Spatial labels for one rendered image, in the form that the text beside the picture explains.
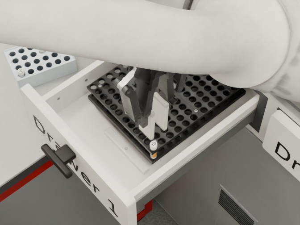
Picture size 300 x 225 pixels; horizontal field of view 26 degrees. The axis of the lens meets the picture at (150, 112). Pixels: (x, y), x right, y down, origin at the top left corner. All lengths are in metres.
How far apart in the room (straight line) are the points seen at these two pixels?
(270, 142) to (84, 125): 0.33
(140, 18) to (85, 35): 0.05
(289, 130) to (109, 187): 0.31
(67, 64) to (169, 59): 0.79
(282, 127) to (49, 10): 0.67
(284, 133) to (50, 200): 0.56
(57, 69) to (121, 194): 0.39
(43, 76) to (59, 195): 0.28
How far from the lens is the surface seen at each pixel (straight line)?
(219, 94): 1.13
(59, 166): 1.05
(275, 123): 1.10
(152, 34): 0.51
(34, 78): 1.30
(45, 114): 1.08
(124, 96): 0.88
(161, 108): 0.97
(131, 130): 1.09
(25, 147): 1.25
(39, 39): 0.49
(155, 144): 1.06
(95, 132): 1.16
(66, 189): 1.43
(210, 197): 1.58
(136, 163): 1.12
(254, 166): 1.29
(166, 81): 0.91
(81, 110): 1.19
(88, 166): 1.04
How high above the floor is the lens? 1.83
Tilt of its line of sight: 57 degrees down
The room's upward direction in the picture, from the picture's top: straight up
